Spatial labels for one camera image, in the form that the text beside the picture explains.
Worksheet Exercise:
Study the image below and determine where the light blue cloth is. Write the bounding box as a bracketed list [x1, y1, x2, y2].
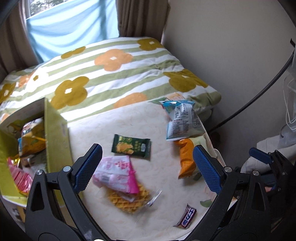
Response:
[25, 0, 121, 63]

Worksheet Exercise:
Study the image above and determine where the yellow-green cardboard box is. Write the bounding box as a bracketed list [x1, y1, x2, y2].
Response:
[0, 97, 72, 207]

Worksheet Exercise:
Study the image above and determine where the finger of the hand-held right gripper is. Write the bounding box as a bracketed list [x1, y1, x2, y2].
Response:
[249, 147, 275, 164]

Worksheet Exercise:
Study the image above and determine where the purple and white candy bar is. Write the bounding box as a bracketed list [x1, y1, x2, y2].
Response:
[173, 204, 197, 229]

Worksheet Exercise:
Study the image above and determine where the pink striped snack packet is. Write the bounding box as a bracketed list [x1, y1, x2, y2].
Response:
[7, 158, 34, 197]

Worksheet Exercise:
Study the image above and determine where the cream quilted mat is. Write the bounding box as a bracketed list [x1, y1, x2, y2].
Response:
[61, 100, 238, 240]

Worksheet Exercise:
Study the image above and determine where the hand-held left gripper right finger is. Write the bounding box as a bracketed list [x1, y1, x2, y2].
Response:
[193, 145, 271, 241]

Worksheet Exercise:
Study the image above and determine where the dark green snack packet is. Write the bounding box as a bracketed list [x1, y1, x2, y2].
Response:
[112, 134, 152, 159]

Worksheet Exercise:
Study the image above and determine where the yellow and orange snack packet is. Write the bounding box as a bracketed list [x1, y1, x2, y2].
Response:
[18, 136, 47, 158]

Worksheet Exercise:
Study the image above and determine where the clear waffle snack packet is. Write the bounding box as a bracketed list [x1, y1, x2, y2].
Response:
[105, 183, 162, 215]

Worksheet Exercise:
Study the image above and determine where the blue and white snack packet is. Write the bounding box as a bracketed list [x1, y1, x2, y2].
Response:
[159, 100, 206, 141]

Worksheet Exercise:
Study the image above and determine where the person's light trouser leg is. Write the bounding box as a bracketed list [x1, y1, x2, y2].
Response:
[240, 136, 296, 174]

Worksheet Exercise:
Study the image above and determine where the floral striped blanket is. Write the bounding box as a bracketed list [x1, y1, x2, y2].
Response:
[0, 37, 222, 126]

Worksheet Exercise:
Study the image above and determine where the clear plastic bag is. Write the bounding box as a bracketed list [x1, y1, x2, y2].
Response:
[281, 74, 296, 149]

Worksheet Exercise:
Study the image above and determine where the window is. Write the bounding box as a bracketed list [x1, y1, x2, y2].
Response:
[24, 0, 70, 19]

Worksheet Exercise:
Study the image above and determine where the black cable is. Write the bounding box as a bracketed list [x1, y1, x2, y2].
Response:
[208, 38, 296, 133]

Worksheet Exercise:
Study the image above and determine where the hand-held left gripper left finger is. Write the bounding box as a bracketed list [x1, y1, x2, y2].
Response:
[25, 143, 109, 241]

